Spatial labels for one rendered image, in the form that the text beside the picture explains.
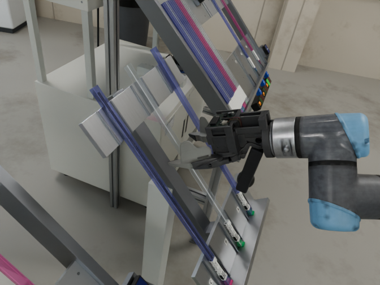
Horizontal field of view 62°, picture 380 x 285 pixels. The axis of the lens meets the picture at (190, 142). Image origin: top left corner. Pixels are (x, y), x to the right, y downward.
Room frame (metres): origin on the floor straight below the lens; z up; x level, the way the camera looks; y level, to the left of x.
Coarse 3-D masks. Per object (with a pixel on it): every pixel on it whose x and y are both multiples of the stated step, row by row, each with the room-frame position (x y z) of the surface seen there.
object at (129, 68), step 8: (128, 64) 0.56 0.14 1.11; (128, 72) 0.56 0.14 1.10; (136, 72) 0.57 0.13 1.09; (136, 80) 0.55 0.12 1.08; (144, 88) 0.56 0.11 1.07; (144, 96) 0.55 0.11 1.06; (152, 104) 0.54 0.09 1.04; (152, 112) 0.54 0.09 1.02; (160, 112) 0.55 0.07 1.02; (160, 120) 0.54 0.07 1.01; (168, 128) 0.53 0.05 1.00; (168, 136) 0.53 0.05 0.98; (176, 136) 0.54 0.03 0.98; (176, 144) 0.53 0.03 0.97; (200, 176) 0.52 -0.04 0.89; (200, 184) 0.51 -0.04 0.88; (208, 192) 0.50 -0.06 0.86; (216, 200) 0.50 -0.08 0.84; (216, 208) 0.49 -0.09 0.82; (224, 216) 0.49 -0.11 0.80; (240, 240) 0.48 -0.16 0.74
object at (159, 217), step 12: (156, 192) 0.51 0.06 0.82; (156, 204) 0.51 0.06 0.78; (168, 204) 0.50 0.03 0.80; (156, 216) 0.51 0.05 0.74; (168, 216) 0.50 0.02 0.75; (156, 228) 0.51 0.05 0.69; (168, 228) 0.52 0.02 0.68; (144, 240) 0.52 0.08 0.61; (156, 240) 0.51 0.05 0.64; (168, 240) 0.53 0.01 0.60; (144, 252) 0.52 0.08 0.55; (156, 252) 0.51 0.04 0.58; (168, 252) 0.55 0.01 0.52; (144, 264) 0.51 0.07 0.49; (156, 264) 0.50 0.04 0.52; (144, 276) 0.51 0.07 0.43; (156, 276) 0.50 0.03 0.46
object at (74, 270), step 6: (72, 264) 0.28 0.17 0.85; (78, 264) 0.29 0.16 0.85; (66, 270) 0.27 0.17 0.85; (72, 270) 0.28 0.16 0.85; (78, 270) 0.28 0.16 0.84; (84, 270) 0.29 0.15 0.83; (66, 276) 0.26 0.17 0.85; (72, 276) 0.27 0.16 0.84; (78, 276) 0.27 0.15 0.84; (84, 276) 0.28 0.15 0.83; (90, 276) 0.28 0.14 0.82; (60, 282) 0.25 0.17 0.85; (66, 282) 0.26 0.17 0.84; (72, 282) 0.26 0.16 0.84; (78, 282) 0.26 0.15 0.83; (84, 282) 0.27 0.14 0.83; (90, 282) 0.28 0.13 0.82; (96, 282) 0.28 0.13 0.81
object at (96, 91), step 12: (96, 96) 0.45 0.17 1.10; (108, 108) 0.45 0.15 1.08; (120, 120) 0.45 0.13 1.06; (120, 132) 0.44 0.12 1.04; (132, 144) 0.43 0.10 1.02; (144, 156) 0.44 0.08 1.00; (144, 168) 0.43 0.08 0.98; (156, 180) 0.42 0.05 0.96; (168, 192) 0.42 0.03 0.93; (180, 216) 0.40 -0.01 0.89; (192, 228) 0.40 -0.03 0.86; (204, 252) 0.38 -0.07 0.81
